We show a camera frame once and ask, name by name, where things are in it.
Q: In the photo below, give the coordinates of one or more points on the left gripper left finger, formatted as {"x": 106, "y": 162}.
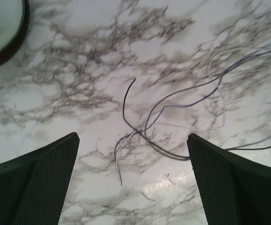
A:
{"x": 33, "y": 186}

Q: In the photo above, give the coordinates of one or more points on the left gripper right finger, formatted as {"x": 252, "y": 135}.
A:
{"x": 233, "y": 189}

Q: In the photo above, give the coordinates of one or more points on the white plate with dark rim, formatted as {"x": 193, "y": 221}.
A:
{"x": 14, "y": 23}

